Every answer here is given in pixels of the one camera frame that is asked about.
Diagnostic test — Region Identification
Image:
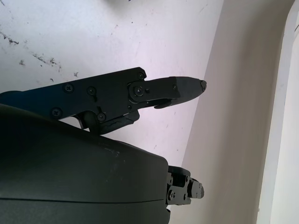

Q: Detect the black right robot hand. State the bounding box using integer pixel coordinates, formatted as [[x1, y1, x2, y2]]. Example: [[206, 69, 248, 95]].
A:
[[0, 67, 207, 224]]

